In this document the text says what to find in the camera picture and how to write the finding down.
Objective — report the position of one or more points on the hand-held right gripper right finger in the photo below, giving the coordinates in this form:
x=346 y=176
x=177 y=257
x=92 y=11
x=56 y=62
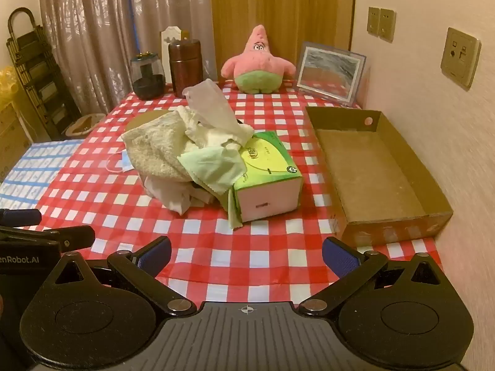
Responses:
x=340 y=257

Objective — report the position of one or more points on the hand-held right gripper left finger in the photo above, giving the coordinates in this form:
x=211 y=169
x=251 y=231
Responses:
x=154 y=257

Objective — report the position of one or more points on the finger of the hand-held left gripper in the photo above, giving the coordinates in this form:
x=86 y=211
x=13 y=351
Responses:
x=19 y=217
x=73 y=235

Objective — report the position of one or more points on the blue face mask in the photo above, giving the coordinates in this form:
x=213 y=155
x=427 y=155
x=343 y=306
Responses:
x=125 y=162

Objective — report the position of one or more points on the brown cardboard box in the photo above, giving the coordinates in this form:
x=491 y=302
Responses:
x=367 y=162

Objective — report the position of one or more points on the blue checked cloth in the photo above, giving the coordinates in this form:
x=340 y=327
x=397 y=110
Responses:
x=34 y=170

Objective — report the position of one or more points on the red checked tablecloth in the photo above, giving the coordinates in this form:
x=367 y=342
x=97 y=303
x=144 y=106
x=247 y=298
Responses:
x=116 y=201

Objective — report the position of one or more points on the white crumpled cloth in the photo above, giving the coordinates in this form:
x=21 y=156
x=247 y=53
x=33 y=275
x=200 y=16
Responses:
x=170 y=197

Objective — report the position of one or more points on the brown cardboard carton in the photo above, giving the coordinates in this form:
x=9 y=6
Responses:
x=11 y=139

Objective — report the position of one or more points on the green tissue box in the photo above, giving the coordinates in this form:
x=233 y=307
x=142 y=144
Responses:
x=270 y=197

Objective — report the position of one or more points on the light green cloth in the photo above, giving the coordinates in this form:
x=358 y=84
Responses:
x=216 y=170

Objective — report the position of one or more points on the cream terry towel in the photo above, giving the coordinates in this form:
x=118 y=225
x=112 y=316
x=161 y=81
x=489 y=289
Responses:
x=154 y=147

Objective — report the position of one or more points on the beige basin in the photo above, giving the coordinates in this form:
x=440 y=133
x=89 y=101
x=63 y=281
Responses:
x=83 y=123

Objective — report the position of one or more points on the round cork mat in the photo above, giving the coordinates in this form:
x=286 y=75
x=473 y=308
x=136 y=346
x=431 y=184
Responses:
x=141 y=121

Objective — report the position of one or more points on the yellow plastic bag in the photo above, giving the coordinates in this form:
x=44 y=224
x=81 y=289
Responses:
x=7 y=85

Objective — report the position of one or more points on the translucent white plastic glove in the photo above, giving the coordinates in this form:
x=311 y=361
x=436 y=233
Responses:
x=212 y=104

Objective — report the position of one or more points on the glass jar black base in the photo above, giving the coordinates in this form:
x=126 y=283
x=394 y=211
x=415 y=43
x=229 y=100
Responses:
x=149 y=85

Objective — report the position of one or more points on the brown wooden canister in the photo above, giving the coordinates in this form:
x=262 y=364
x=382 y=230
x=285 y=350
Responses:
x=185 y=69

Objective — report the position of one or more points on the grey patterned curtain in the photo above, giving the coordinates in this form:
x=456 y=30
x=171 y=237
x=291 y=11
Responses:
x=89 y=27

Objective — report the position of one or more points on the pink starfish plush toy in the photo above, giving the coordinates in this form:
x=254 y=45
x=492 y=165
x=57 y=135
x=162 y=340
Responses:
x=257 y=62

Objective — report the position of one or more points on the white wooden board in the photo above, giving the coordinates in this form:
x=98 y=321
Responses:
x=172 y=34

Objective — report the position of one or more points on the wooden door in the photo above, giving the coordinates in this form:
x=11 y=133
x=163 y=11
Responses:
x=290 y=4

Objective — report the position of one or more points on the clear acrylic picture frame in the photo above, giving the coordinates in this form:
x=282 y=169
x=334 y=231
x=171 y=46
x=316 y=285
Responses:
x=328 y=69

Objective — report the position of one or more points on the beige wall socket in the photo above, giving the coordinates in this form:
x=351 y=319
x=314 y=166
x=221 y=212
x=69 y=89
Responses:
x=460 y=58

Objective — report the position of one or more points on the beige wall switch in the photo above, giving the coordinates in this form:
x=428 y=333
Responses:
x=388 y=25
x=373 y=21

